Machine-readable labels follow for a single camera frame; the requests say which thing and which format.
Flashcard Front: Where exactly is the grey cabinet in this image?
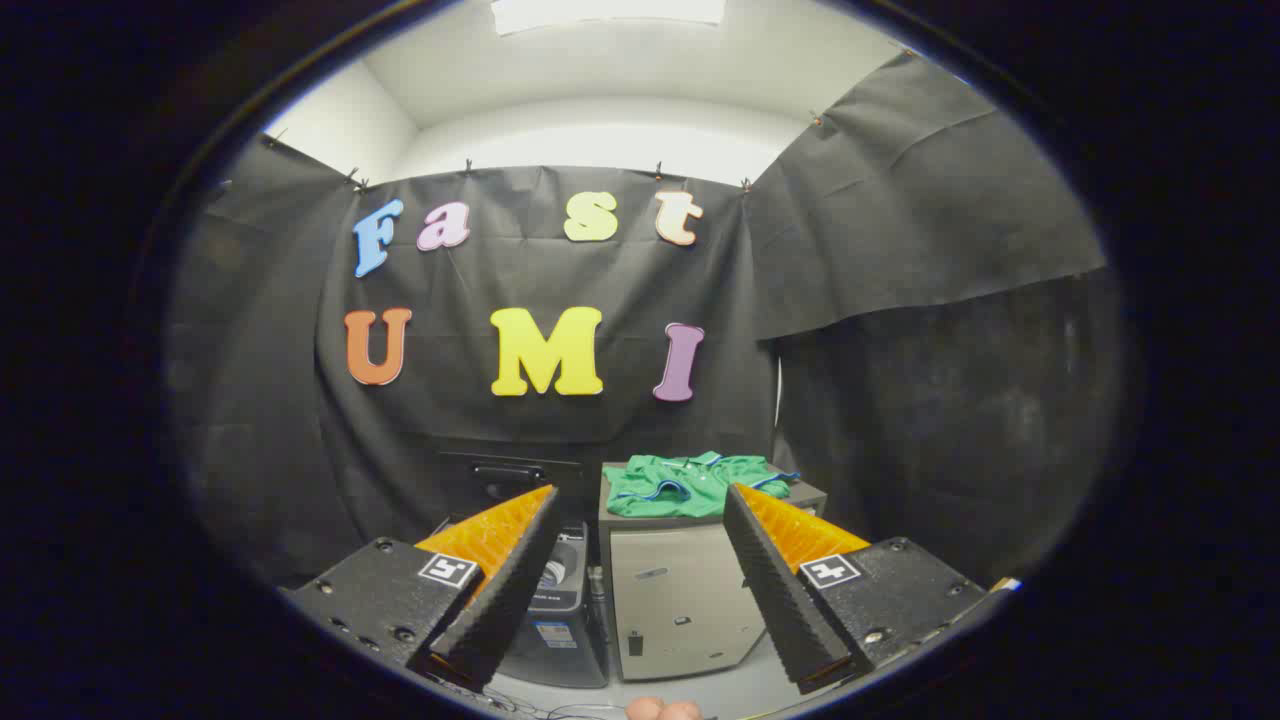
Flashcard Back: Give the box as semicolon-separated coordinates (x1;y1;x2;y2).
598;462;829;683

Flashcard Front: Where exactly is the black backdrop cloth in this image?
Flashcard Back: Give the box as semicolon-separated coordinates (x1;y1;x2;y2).
165;50;1126;591

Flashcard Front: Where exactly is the green shirt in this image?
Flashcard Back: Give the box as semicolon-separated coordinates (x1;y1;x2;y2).
603;451;801;519

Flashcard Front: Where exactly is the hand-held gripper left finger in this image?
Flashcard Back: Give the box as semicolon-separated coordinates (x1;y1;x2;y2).
280;485;563;693

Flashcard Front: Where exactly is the dark grey washing machine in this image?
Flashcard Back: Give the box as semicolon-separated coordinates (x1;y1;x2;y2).
437;452;611;691

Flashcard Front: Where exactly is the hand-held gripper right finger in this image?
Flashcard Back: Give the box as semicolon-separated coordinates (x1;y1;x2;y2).
722;483;1023;696

